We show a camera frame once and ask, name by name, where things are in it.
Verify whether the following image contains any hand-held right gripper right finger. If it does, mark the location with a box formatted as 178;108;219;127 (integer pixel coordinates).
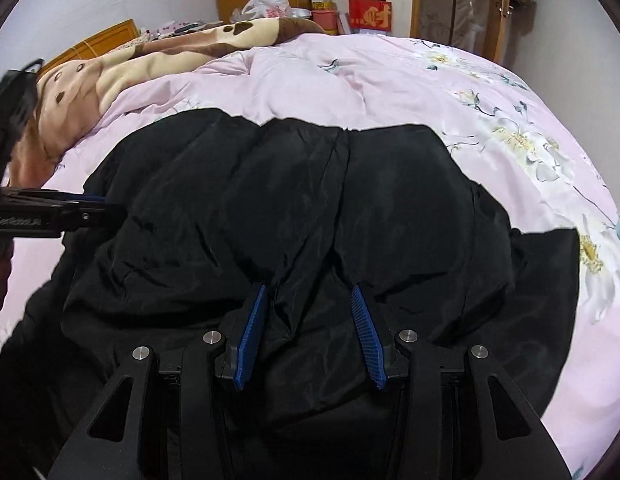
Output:
350;284;573;480

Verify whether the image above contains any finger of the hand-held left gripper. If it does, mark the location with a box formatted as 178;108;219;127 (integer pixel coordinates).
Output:
64;191;113;207
60;204;129;233

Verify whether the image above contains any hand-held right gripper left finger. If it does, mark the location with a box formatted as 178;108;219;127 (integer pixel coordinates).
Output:
47;282;271;480

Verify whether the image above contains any black puffer jacket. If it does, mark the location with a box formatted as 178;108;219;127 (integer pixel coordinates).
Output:
0;107;581;480

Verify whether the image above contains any brown dog print blanket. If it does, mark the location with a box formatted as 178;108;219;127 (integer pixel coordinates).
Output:
10;16;323;176

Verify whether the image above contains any wooden headboard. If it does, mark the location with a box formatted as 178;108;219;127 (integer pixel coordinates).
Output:
37;19;140;78

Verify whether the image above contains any pink floral duvet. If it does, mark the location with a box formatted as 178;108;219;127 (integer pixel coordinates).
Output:
0;32;620;471

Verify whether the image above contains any white plastic bag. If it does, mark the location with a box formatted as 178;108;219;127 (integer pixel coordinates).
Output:
240;0;291;20

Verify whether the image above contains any red plastic container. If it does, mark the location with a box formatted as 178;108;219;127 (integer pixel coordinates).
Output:
314;8;339;36

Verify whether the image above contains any red box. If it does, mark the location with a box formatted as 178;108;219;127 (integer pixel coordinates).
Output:
348;0;393;33

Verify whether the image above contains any wooden door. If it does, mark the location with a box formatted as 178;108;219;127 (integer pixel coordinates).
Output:
410;0;511;63

